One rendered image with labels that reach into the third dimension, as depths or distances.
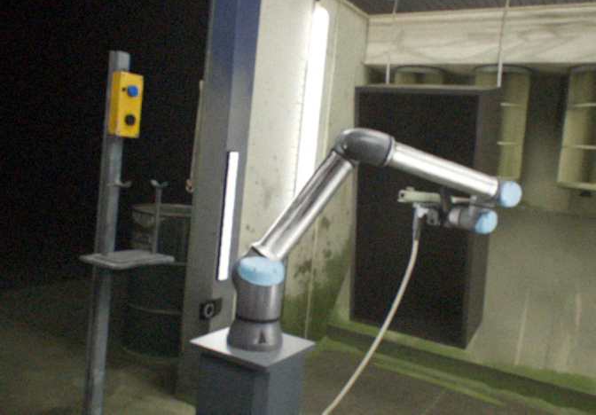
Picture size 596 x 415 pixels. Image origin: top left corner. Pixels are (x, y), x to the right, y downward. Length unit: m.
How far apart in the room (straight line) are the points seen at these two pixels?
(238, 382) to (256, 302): 0.25
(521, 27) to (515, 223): 1.26
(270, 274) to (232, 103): 1.13
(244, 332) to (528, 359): 2.14
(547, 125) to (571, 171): 0.53
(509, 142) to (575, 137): 0.37
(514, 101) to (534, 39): 0.38
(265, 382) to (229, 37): 1.64
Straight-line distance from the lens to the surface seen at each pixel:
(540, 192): 4.00
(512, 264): 3.82
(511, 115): 3.70
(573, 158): 3.60
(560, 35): 3.66
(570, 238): 3.90
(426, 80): 3.88
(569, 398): 3.56
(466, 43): 3.76
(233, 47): 2.72
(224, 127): 2.68
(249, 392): 1.80
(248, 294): 1.81
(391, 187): 3.02
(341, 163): 2.00
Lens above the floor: 1.25
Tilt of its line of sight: 3 degrees down
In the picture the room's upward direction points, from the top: 6 degrees clockwise
